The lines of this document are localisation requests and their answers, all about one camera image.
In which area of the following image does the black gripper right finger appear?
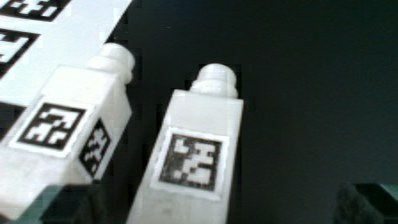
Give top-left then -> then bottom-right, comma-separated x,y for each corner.
334,183 -> 398,224

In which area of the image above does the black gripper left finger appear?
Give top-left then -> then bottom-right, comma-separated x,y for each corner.
16,184 -> 106,224

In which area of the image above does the white table leg with tags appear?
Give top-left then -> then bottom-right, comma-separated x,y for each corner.
126,63 -> 243,224

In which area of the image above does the white table leg near plate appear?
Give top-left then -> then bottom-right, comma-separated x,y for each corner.
0,43 -> 135,220

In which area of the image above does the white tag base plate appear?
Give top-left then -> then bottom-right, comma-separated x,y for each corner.
0,0 -> 133,105

